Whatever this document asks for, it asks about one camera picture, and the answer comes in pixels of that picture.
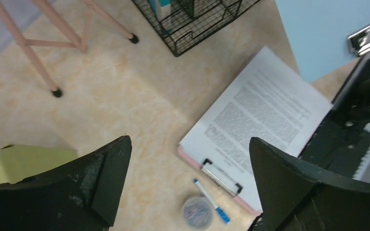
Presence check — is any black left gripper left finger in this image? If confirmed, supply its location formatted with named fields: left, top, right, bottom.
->
left=0, top=135, right=132, bottom=231

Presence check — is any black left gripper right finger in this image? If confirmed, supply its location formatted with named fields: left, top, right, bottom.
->
left=249, top=137, right=370, bottom=231

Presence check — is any light blue clipboard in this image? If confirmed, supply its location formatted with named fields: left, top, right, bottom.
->
left=276, top=0, right=370, bottom=82

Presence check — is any teal file folder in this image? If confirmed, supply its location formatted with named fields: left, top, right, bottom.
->
left=148, top=0, right=172, bottom=34

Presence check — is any blue white marker pen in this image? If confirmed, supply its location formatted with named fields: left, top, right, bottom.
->
left=193, top=178, right=231, bottom=224

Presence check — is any green metal drawer box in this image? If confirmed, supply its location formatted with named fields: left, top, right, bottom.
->
left=0, top=144, right=79, bottom=184

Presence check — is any clear jar of paperclips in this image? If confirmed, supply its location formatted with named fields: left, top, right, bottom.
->
left=182, top=196, right=213, bottom=231

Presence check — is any pink clipboard with papers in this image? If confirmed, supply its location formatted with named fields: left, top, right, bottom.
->
left=178, top=46, right=332, bottom=216

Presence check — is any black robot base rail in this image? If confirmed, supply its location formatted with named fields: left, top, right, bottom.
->
left=300, top=54, right=370, bottom=183

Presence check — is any black wire mesh file rack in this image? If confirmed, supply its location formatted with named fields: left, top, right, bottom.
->
left=133, top=0, right=259, bottom=57

